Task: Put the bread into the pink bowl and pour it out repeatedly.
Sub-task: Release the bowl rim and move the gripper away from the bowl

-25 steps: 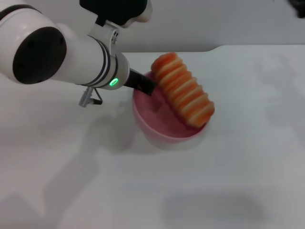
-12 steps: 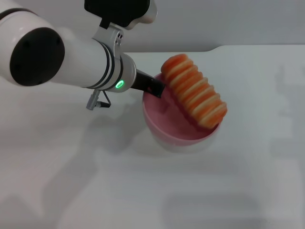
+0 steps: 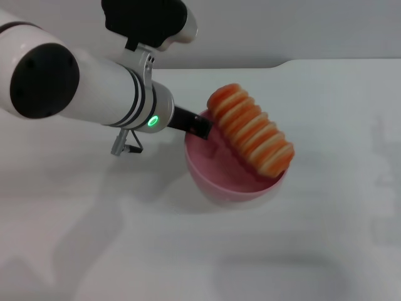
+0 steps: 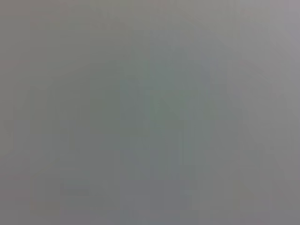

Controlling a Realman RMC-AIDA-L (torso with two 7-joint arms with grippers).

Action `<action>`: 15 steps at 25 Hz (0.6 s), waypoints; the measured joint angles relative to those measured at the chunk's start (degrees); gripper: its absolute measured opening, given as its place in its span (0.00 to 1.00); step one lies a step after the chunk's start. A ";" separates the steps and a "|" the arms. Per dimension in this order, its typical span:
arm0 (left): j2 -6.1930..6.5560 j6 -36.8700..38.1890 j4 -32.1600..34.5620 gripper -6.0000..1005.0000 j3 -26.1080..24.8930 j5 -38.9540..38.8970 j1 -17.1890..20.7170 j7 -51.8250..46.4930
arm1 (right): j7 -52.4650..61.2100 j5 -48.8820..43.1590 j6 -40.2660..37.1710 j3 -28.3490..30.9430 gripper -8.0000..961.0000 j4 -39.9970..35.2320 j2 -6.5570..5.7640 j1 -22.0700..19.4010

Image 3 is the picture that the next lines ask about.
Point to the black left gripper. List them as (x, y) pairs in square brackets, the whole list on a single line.
[(181, 120)]

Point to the orange striped bread loaf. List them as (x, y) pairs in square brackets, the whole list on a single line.
[(250, 131)]

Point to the pink plastic bowl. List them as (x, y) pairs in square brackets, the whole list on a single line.
[(232, 178)]

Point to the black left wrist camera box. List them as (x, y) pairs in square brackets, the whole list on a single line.
[(147, 22)]

